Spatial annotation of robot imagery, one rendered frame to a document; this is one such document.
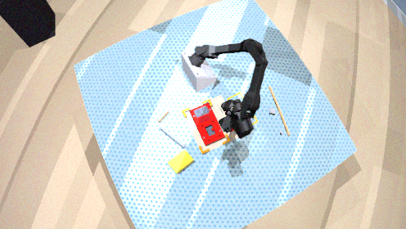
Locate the yellow rectangular block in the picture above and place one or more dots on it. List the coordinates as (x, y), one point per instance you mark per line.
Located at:
(179, 162)

